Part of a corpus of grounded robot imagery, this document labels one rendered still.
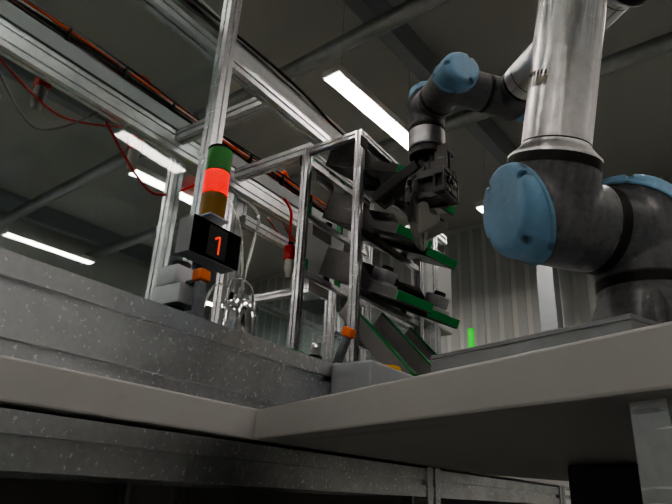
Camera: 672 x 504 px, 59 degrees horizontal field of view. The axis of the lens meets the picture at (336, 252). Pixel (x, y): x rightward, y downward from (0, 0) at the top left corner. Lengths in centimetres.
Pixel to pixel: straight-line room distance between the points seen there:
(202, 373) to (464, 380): 38
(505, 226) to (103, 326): 47
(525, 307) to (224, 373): 976
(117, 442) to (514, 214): 49
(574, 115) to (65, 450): 65
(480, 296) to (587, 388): 1045
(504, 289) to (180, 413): 1014
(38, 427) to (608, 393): 38
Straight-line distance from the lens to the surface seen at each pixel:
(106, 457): 52
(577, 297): 1015
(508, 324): 1041
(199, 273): 86
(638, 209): 81
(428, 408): 39
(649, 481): 31
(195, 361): 67
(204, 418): 57
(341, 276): 144
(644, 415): 32
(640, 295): 79
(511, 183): 75
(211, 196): 115
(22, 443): 49
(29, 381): 47
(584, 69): 82
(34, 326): 57
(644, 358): 30
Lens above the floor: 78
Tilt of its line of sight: 22 degrees up
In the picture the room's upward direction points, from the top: 3 degrees clockwise
